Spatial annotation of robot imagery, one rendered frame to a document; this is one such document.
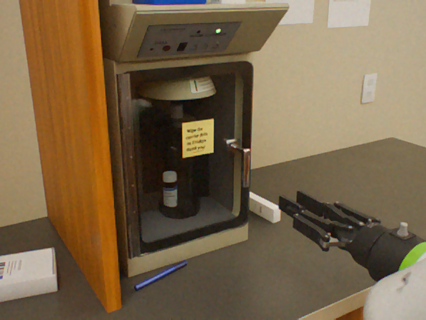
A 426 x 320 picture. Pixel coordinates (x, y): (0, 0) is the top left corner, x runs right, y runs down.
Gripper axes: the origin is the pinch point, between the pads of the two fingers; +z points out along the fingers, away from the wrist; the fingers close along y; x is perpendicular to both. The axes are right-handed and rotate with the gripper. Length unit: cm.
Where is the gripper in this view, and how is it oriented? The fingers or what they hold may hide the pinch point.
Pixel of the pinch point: (300, 205)
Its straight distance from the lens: 93.4
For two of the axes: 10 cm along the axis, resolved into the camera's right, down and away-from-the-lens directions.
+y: -8.6, 1.7, -4.8
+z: -5.1, -2.9, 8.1
